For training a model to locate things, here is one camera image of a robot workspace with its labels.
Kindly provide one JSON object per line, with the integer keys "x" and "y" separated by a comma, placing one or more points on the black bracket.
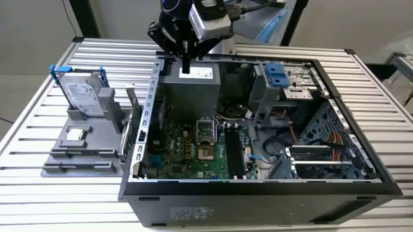
{"x": 383, "y": 71}

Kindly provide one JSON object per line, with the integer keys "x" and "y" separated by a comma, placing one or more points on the silver drive bay cage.
{"x": 263, "y": 96}

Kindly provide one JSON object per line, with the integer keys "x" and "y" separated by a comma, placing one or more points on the black RAM slot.
{"x": 229, "y": 149}
{"x": 233, "y": 149}
{"x": 239, "y": 149}

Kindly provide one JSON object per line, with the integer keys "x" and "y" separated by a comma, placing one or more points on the RAM stick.
{"x": 78, "y": 165}
{"x": 83, "y": 152}

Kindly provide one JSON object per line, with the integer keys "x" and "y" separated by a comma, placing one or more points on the black open PC case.
{"x": 226, "y": 207}

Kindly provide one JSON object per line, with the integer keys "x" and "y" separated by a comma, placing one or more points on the aluminium frame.
{"x": 400, "y": 65}

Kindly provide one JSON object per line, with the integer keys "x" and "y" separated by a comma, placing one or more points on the silver disk bay cage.
{"x": 312, "y": 162}

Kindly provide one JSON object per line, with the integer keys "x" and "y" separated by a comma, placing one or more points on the black square chip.
{"x": 177, "y": 169}

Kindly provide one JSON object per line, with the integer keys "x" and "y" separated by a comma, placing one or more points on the green motherboard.
{"x": 181, "y": 157}

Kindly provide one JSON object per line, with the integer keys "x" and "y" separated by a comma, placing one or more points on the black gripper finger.
{"x": 161, "y": 36}
{"x": 206, "y": 47}

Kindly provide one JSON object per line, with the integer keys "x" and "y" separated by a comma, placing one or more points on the CPU socket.
{"x": 206, "y": 152}

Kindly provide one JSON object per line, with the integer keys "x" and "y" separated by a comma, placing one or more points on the blue drive bay latch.
{"x": 277, "y": 75}

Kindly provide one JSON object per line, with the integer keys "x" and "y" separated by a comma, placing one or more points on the graphics card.
{"x": 138, "y": 113}

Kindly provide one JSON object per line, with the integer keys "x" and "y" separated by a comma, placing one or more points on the hard disk in blue carrier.
{"x": 81, "y": 94}

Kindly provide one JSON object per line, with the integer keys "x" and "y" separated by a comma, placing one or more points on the black frame post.
{"x": 295, "y": 24}
{"x": 86, "y": 19}

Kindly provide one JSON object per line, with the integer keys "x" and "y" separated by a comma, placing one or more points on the teal port connector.
{"x": 156, "y": 162}

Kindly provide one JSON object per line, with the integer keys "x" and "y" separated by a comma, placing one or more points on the silver CPU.
{"x": 75, "y": 134}

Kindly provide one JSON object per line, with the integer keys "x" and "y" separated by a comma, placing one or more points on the grey power supply unit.
{"x": 190, "y": 96}

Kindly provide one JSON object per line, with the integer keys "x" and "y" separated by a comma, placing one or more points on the grey parts rack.
{"x": 97, "y": 142}

